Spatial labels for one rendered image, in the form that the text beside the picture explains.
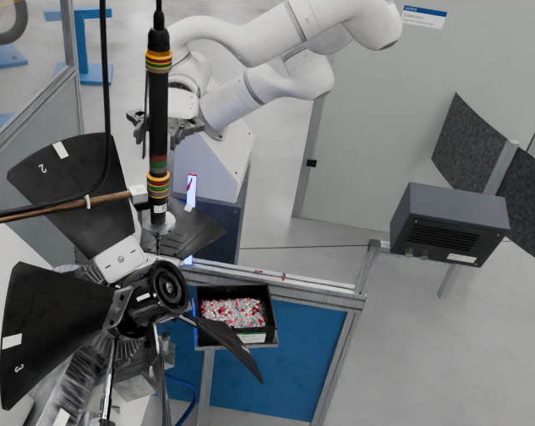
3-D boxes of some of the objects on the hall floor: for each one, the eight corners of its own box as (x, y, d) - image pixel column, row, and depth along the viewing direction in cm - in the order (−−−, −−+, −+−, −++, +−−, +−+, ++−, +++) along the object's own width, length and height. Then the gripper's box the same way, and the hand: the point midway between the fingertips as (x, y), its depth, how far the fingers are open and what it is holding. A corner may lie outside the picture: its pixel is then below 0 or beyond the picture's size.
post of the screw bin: (194, 470, 203) (206, 329, 154) (193, 462, 205) (206, 321, 156) (202, 469, 204) (217, 328, 155) (201, 461, 206) (216, 320, 157)
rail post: (305, 443, 217) (347, 311, 169) (305, 434, 220) (347, 302, 172) (315, 445, 217) (360, 314, 169) (315, 435, 220) (360, 304, 172)
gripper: (137, 73, 109) (106, 114, 95) (221, 86, 109) (203, 130, 95) (138, 106, 114) (108, 150, 100) (218, 120, 114) (200, 166, 100)
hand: (157, 135), depth 99 cm, fingers open, 6 cm apart
